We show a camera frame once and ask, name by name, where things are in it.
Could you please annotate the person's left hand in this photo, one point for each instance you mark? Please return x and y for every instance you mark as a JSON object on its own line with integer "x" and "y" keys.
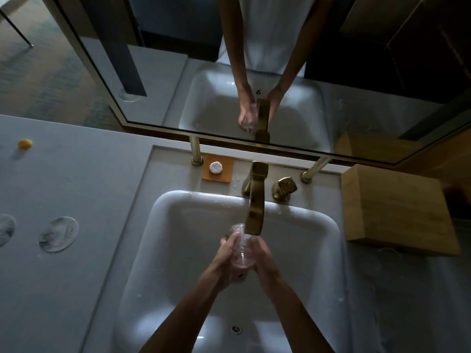
{"x": 220, "y": 268}

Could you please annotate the person's right hand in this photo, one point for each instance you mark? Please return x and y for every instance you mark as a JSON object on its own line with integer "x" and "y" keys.
{"x": 266, "y": 272}

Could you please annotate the clear drinking glass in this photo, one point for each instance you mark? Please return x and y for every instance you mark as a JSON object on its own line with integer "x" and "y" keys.
{"x": 390, "y": 261}
{"x": 243, "y": 259}

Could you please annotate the person's left forearm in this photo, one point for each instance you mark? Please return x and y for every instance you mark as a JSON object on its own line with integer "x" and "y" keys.
{"x": 176, "y": 323}

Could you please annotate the person's right forearm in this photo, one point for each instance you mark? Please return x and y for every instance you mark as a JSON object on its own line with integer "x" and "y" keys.
{"x": 298, "y": 323}

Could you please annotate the white ceramic sink basin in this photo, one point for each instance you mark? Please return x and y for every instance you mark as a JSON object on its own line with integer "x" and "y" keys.
{"x": 176, "y": 238}

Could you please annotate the gold faucet spout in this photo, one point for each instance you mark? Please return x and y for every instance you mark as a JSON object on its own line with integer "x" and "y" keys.
{"x": 254, "y": 205}

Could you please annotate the orange soap dish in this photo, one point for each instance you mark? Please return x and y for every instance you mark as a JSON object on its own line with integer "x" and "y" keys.
{"x": 228, "y": 176}

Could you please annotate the white wrapped round soap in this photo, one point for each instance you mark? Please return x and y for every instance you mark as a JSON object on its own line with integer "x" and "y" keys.
{"x": 216, "y": 167}

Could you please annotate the wooden box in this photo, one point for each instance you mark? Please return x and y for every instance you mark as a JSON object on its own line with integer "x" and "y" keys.
{"x": 401, "y": 209}

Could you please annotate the round paper coaster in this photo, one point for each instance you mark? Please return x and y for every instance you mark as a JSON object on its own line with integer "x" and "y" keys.
{"x": 59, "y": 235}
{"x": 6, "y": 231}

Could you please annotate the gold framed mirror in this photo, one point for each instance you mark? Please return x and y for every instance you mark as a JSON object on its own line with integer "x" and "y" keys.
{"x": 162, "y": 69}

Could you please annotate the small yellow cap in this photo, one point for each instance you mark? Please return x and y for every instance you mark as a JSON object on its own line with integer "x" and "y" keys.
{"x": 25, "y": 144}

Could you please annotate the gold mirror support post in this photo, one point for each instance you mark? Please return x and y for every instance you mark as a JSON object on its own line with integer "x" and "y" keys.
{"x": 316, "y": 169}
{"x": 195, "y": 150}

